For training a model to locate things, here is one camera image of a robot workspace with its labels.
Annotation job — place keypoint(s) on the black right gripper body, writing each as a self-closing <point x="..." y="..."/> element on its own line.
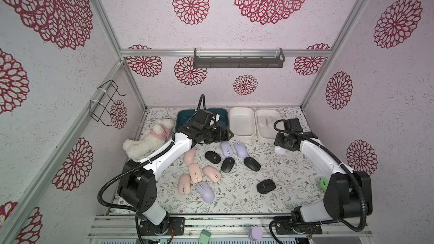
<point x="283" y="141"/>

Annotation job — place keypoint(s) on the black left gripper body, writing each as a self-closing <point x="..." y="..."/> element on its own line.
<point x="211" y="135"/>

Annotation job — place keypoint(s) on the white mouse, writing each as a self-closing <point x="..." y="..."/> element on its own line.
<point x="280" y="151"/>
<point x="262" y="121"/>

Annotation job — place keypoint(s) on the large purple mouse bottom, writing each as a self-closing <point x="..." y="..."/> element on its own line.
<point x="205" y="191"/>

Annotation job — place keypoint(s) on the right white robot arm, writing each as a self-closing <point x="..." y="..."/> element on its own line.
<point x="348" y="195"/>

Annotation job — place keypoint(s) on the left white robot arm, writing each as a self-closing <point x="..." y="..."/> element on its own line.
<point x="138" y="185"/>

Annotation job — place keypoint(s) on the right teal storage box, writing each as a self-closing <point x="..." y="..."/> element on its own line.
<point x="223" y="116"/>

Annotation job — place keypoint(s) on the teal storage box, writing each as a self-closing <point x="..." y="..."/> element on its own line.
<point x="223" y="116"/>
<point x="182" y="117"/>

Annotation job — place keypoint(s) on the left white storage box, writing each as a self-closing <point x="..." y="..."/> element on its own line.
<point x="242" y="123"/>

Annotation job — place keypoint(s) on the white storage box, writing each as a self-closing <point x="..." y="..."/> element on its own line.
<point x="242" y="123"/>
<point x="267" y="134"/>

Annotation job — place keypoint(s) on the left teal storage box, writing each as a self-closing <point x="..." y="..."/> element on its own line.
<point x="182" y="117"/>

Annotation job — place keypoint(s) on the right white storage box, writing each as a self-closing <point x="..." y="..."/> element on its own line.
<point x="267" y="134"/>

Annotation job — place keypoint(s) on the black mouse top left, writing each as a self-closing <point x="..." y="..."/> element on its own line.
<point x="213" y="157"/>

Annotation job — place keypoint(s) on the black mouse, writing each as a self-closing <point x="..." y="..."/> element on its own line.
<point x="266" y="186"/>
<point x="252" y="164"/>
<point x="227" y="165"/>
<point x="213" y="157"/>

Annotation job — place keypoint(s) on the black mouse centre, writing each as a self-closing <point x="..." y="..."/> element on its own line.
<point x="227" y="165"/>

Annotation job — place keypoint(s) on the pink mouse top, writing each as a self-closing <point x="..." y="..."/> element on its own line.
<point x="189" y="156"/>

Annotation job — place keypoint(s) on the pink mouse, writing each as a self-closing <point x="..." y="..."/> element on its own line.
<point x="195" y="173"/>
<point x="212" y="173"/>
<point x="185" y="184"/>
<point x="189" y="156"/>

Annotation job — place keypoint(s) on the pink mouse middle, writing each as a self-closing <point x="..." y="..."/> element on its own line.
<point x="195" y="173"/>

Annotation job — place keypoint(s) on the pink mouse right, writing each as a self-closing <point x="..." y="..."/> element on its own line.
<point x="212" y="173"/>

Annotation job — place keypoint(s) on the floral table mat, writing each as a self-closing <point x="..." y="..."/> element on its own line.
<point x="295" y="175"/>

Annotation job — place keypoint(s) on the white plush dog toy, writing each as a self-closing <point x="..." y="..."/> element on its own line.
<point x="154" y="138"/>

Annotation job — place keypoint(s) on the green round toy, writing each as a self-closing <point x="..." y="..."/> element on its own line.
<point x="323" y="184"/>

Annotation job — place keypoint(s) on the pink mouse bottom left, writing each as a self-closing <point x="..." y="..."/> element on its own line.
<point x="185" y="184"/>

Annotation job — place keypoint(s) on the black mouse bottom right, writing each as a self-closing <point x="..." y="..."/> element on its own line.
<point x="266" y="186"/>

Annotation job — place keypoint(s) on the purple round cap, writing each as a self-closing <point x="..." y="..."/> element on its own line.
<point x="255" y="234"/>

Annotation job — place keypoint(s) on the green connector block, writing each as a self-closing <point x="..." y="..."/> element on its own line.
<point x="204" y="237"/>

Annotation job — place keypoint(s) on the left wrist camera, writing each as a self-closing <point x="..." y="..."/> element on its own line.
<point x="205" y="119"/>

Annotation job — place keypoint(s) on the black wire wall rack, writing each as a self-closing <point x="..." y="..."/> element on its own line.
<point x="100" y="107"/>

